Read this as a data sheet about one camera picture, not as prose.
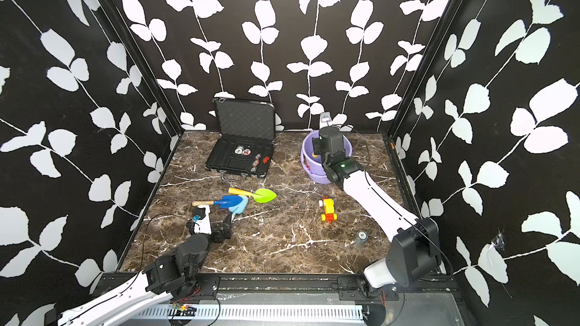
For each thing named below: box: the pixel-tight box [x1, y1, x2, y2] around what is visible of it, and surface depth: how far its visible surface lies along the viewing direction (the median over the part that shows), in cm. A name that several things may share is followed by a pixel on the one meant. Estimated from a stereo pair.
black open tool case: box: [205, 98, 276, 179], surface depth 109 cm
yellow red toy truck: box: [320, 195, 338, 225], surface depth 90 cm
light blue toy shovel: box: [228, 194, 250, 223], surface depth 95 cm
